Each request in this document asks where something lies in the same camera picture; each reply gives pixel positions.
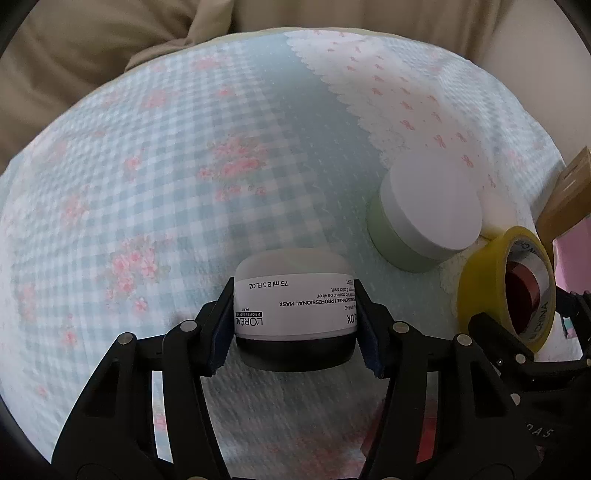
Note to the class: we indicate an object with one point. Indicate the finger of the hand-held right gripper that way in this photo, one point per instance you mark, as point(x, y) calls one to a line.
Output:
point(575, 318)
point(496, 339)

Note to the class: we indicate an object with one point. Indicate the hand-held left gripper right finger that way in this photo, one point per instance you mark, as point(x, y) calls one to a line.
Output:
point(369, 332)

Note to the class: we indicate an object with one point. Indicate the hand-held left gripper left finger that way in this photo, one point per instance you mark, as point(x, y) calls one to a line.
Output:
point(223, 323)

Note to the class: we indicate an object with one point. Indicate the yellow tape roll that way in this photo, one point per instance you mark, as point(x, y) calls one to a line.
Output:
point(485, 272)

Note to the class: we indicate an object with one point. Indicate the white jar with black lid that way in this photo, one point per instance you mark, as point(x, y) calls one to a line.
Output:
point(295, 304)

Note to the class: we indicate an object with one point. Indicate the pink box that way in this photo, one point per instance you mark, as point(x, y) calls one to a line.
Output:
point(575, 263)

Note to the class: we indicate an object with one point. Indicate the brown cardboard box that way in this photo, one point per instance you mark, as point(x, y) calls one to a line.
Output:
point(565, 198)

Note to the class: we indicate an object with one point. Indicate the green jar with white lid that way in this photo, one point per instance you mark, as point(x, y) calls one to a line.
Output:
point(425, 217)

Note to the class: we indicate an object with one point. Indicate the checkered floral blanket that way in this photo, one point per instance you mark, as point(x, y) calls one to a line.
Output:
point(184, 184)

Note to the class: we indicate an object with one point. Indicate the white cloth with pink bows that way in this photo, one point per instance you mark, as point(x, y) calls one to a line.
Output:
point(406, 87)

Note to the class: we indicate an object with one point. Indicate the beige sofa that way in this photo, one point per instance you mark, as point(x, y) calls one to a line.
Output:
point(83, 50)

